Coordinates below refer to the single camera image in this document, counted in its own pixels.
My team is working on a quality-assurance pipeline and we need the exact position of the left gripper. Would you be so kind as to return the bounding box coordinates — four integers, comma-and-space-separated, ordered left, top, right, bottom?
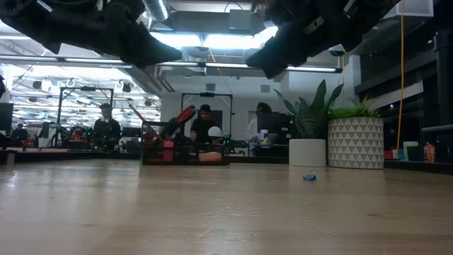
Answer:
52, 0, 182, 70

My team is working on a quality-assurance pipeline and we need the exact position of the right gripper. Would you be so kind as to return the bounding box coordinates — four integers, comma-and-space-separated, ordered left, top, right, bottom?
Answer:
246, 0, 355, 79

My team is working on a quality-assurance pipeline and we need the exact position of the red black screwdriver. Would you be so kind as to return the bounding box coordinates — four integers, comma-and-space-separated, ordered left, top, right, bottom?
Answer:
159, 104, 197, 142

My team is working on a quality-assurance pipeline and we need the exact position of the pink eraser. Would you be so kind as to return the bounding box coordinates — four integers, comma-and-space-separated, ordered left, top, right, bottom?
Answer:
198, 152, 223, 163

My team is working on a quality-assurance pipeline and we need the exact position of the black mesh desk organizer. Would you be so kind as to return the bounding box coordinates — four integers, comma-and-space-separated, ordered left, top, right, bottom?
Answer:
140, 120, 230, 166

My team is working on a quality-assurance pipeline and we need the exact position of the grey ceiling box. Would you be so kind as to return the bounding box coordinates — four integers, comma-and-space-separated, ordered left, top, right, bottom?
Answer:
229, 9, 253, 31

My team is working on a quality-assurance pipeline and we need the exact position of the black cabinet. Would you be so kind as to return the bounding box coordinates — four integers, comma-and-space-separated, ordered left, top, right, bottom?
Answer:
268, 112, 294, 146

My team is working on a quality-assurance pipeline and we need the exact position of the long light tube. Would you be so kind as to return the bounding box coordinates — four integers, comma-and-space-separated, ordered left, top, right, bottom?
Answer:
0, 55, 343, 74

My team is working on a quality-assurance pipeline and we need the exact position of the person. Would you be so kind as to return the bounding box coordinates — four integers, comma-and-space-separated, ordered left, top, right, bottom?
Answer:
246, 102, 274, 143
10, 123, 30, 141
189, 103, 217, 143
93, 102, 122, 150

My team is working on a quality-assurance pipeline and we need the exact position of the snake plant in white pot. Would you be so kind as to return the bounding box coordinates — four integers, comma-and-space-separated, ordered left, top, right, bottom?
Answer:
273, 79, 345, 167

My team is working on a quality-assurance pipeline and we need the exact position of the white round lamp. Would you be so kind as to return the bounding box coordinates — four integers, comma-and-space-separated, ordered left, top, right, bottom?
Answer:
207, 125, 223, 140

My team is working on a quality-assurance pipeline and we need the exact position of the green plant in triangle-patterned pot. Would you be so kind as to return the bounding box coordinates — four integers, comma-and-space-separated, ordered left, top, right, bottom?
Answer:
327, 94, 385, 170

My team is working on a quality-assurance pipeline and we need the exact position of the black monitor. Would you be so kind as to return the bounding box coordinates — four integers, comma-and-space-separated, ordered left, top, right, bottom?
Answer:
0, 102, 15, 132

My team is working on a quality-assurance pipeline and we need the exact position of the grey horizontal bar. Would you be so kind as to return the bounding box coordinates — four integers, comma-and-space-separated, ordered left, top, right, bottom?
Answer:
420, 124, 453, 134

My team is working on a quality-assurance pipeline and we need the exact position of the orange bottle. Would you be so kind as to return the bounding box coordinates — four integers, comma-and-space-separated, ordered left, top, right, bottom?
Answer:
423, 142, 437, 164

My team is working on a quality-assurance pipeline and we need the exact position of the silver ventilation duct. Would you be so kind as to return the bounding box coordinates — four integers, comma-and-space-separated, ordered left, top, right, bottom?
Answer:
142, 0, 171, 23

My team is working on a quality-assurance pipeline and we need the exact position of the black stand frame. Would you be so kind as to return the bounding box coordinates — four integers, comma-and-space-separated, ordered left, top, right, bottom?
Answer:
57, 86, 115, 147
180, 92, 234, 142

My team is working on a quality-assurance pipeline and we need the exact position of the yellow hanging cable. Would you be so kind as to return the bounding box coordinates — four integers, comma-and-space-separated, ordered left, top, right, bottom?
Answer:
396, 0, 406, 152

